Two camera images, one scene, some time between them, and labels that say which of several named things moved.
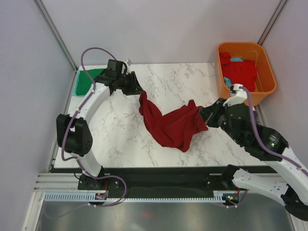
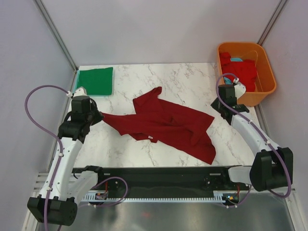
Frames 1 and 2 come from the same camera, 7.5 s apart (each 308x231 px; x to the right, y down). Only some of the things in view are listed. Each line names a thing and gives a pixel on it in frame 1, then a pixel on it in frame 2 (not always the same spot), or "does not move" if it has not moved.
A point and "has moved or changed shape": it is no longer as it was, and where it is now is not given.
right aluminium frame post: [278, 9] does not move
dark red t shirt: [176, 128] has moved or changed shape
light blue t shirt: [227, 82] does not move
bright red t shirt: [242, 72] does not move
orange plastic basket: [266, 82] does not move
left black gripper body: [127, 83] -> [94, 116]
